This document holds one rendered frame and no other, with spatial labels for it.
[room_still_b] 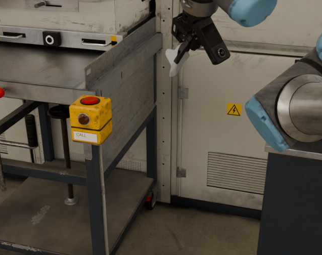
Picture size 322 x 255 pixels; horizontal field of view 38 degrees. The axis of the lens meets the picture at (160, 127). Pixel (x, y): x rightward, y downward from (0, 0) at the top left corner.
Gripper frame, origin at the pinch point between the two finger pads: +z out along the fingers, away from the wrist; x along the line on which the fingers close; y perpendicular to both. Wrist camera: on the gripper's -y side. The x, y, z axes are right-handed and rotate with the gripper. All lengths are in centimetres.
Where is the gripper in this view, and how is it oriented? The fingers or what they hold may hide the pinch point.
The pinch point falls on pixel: (194, 67)
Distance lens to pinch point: 127.4
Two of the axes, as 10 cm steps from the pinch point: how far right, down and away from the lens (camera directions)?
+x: -8.2, 4.5, -3.6
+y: -5.7, -7.0, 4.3
